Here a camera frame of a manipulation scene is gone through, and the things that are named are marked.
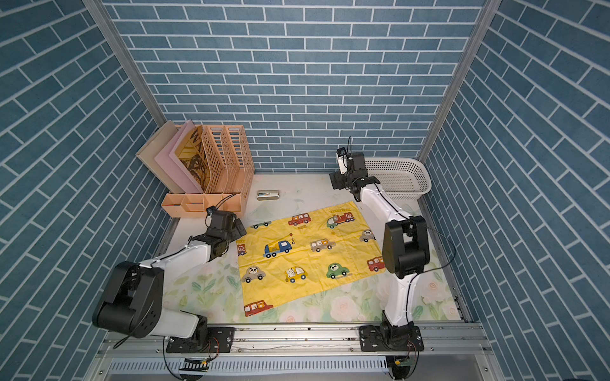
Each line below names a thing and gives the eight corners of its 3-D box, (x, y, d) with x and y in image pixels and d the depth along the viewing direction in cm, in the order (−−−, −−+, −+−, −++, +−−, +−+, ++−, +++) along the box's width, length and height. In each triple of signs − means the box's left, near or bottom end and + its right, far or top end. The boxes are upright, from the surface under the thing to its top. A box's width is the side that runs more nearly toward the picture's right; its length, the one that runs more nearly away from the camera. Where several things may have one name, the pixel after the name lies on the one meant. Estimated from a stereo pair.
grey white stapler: (258, 200, 113) (256, 196, 110) (259, 194, 115) (258, 189, 113) (279, 200, 113) (278, 196, 110) (280, 194, 115) (279, 190, 113)
